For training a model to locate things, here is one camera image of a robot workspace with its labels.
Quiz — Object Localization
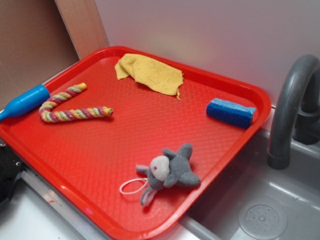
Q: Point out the wooden corner post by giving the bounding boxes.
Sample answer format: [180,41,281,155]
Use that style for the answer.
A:
[55,0,110,59]

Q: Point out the multicolored twisted rope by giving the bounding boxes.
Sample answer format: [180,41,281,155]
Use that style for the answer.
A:
[38,82,114,124]

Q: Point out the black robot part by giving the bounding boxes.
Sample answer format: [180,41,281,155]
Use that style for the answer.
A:
[0,140,24,209]

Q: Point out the grey plush mouse toy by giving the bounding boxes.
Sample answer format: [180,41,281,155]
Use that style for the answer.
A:
[120,142,202,207]

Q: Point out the blue sponge block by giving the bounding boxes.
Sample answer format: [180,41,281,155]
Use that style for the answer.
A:
[206,98,256,129]

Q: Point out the red plastic tray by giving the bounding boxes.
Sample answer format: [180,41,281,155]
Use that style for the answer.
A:
[0,46,271,240]

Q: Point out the grey plastic sink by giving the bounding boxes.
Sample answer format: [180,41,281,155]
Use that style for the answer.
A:
[180,130,320,240]

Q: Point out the blue plastic handle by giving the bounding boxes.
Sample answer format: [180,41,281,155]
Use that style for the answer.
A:
[0,84,50,122]

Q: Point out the grey toy faucet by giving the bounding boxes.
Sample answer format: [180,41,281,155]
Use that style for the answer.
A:
[267,54,320,170]

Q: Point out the yellow cloth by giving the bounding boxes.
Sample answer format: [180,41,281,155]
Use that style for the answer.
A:
[114,53,184,99]

